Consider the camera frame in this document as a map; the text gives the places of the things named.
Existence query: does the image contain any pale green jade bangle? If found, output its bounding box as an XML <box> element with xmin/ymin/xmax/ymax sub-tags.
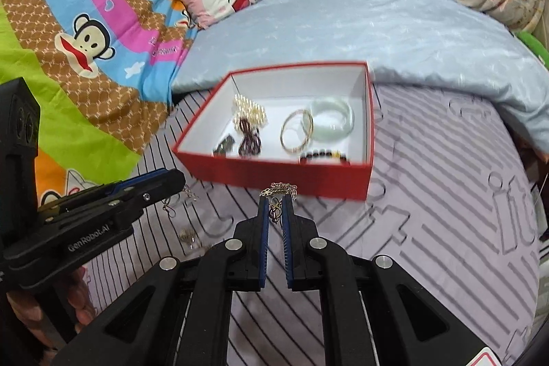
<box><xmin>309</xmin><ymin>98</ymin><xmax>356</xmax><ymax>141</ymax></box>

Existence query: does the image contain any dark bead bracelet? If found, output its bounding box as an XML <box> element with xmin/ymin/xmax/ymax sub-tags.
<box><xmin>299</xmin><ymin>150</ymin><xmax>351</xmax><ymax>165</ymax></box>

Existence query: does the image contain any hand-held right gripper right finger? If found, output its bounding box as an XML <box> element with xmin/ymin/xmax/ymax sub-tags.
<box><xmin>281</xmin><ymin>194</ymin><xmax>503</xmax><ymax>366</ymax></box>

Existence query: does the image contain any red cardboard box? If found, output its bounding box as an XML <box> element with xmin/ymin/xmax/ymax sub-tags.
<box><xmin>172</xmin><ymin>61</ymin><xmax>377</xmax><ymax>201</ymax></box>

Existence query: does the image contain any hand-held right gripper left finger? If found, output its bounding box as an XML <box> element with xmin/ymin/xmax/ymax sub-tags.
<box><xmin>51</xmin><ymin>194</ymin><xmax>272</xmax><ymax>366</ymax></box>

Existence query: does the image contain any person's left hand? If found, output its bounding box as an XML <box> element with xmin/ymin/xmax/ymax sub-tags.
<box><xmin>6</xmin><ymin>267</ymin><xmax>93</xmax><ymax>343</ymax></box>

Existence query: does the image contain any gold chain necklace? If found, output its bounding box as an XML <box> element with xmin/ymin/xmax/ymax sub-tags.
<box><xmin>259</xmin><ymin>182</ymin><xmax>299</xmax><ymax>226</ymax></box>

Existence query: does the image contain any green plastic object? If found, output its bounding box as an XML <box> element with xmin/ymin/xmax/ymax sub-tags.
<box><xmin>517</xmin><ymin>29</ymin><xmax>549</xmax><ymax>71</ymax></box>

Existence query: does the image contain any light blue blanket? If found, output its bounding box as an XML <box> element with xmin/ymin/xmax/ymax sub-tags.
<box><xmin>171</xmin><ymin>0</ymin><xmax>549</xmax><ymax>154</ymax></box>

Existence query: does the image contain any silver chain necklace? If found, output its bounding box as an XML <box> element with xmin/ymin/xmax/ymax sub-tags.
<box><xmin>162</xmin><ymin>185</ymin><xmax>200</xmax><ymax>217</ymax></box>

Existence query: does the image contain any purple bead bracelet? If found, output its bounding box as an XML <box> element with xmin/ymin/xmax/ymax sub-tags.
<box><xmin>234</xmin><ymin>115</ymin><xmax>263</xmax><ymax>157</ymax></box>

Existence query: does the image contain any cartoon monkey printed sheet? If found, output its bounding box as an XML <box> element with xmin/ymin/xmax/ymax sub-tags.
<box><xmin>0</xmin><ymin>0</ymin><xmax>202</xmax><ymax>208</ymax></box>

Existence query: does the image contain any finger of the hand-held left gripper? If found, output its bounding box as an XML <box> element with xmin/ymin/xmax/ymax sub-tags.
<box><xmin>54</xmin><ymin>168</ymin><xmax>172</xmax><ymax>199</ymax></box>
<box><xmin>38</xmin><ymin>170</ymin><xmax>186</xmax><ymax>226</ymax></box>

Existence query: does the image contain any silver wristwatch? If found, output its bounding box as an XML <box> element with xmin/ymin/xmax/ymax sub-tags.
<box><xmin>213</xmin><ymin>134</ymin><xmax>238</xmax><ymax>156</ymax></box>

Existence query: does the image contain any white pearl bracelet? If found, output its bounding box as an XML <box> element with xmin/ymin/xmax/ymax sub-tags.
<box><xmin>232</xmin><ymin>93</ymin><xmax>268</xmax><ymax>127</ymax></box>

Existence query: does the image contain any gold bangle pair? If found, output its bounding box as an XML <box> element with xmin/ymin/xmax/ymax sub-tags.
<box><xmin>280</xmin><ymin>108</ymin><xmax>315</xmax><ymax>155</ymax></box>

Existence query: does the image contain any grey striped bed sheet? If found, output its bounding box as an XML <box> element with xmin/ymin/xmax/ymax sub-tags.
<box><xmin>81</xmin><ymin>83</ymin><xmax>542</xmax><ymax>366</ymax></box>

